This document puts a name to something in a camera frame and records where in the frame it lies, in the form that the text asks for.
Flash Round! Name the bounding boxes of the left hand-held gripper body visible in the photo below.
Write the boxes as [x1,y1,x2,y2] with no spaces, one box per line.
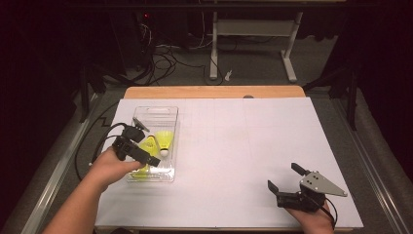
[111,116,151,163]

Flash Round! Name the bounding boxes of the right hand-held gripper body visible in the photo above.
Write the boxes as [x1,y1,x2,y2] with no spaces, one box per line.
[276,171,349,214]

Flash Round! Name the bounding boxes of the clear plastic box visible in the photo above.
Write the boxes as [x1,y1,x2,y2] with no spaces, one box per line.
[126,105,180,183]

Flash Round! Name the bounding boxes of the person's right hand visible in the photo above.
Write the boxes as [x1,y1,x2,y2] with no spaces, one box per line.
[284,200,336,232]

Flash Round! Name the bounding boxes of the person's left hand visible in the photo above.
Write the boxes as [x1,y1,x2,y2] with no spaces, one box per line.
[87,145,146,192]

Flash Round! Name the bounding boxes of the black stand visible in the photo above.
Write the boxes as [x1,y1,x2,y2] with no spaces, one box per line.
[78,62,131,124]
[303,64,360,132]

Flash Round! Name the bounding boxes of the white board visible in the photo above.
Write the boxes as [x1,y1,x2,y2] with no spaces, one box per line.
[95,97,364,230]

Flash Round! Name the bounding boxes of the wooden table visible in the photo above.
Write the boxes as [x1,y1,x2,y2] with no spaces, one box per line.
[95,85,355,233]

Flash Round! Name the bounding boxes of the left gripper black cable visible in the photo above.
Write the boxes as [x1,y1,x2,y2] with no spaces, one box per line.
[91,122,129,165]

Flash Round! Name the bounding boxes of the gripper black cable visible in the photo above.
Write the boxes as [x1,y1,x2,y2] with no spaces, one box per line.
[323,200,339,229]
[91,122,129,165]

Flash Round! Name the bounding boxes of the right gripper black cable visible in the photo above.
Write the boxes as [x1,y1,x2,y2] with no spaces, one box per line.
[323,200,339,229]

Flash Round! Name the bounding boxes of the black floor cable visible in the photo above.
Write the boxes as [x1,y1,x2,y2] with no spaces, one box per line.
[73,100,121,182]

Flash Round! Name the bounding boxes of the bundle of floor cables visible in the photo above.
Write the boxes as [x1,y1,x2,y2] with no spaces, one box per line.
[130,22,208,86]

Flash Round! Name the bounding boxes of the white metal desk frame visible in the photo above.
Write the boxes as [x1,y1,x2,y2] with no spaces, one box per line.
[208,11,305,84]

